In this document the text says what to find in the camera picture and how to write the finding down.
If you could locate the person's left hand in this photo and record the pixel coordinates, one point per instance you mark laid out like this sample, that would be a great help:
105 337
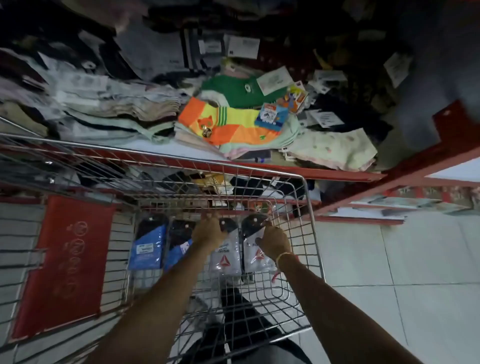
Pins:
209 233

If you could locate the person's right hand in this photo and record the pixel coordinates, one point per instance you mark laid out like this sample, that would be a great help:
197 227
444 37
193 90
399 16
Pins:
276 243

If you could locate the person's left fingers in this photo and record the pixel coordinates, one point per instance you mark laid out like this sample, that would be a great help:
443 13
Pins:
216 225

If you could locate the person's right fingers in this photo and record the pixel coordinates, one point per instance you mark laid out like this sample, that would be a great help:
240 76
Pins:
267 234

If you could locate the white sock packet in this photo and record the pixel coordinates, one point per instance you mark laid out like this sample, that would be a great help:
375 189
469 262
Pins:
225 258
255 258

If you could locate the person's left forearm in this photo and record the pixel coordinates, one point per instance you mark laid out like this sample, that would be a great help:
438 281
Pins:
157 303

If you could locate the person's right forearm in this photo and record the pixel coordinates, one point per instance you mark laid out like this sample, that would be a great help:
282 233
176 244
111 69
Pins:
337 315

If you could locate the orange thread wristband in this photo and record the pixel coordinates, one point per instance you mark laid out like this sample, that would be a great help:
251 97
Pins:
285 255

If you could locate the dark blue sock packet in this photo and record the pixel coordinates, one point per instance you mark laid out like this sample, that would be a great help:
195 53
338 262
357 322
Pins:
179 236

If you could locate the mixed socks heap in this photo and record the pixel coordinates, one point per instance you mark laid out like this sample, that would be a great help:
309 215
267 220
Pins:
225 185

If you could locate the light blue sock packet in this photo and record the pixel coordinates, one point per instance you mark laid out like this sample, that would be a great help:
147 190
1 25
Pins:
148 243

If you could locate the pale green folded socks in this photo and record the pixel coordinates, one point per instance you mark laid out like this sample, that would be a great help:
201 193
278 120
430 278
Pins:
258 148

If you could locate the person's black trousers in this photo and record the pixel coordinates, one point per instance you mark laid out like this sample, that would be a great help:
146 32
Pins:
243 322

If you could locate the red metal shelf rack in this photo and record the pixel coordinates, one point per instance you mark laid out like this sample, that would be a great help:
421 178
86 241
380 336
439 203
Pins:
337 174

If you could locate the orange and yellow socks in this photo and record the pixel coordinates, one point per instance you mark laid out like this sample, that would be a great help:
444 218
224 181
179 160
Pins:
228 127

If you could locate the pale dotted socks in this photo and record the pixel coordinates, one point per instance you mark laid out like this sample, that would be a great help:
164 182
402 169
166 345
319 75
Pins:
333 148

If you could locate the blue sock card label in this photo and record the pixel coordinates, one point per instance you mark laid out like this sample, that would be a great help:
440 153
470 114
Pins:
270 115

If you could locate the white paper tag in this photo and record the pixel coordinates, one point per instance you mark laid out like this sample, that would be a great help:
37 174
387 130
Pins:
243 47
397 68
325 118
273 80

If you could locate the cartoon print sock packet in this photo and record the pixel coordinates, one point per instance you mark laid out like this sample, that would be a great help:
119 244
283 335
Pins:
294 98

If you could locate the pile of pastel socks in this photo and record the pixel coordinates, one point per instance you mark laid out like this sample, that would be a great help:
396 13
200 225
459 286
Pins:
112 108

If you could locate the red plastic cart flap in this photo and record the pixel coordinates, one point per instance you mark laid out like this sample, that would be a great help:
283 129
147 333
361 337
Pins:
63 262

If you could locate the black and white striped socks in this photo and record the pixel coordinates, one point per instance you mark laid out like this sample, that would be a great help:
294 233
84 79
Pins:
193 52

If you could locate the pile of dark socks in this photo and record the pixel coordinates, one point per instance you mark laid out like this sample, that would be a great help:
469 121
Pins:
356 56

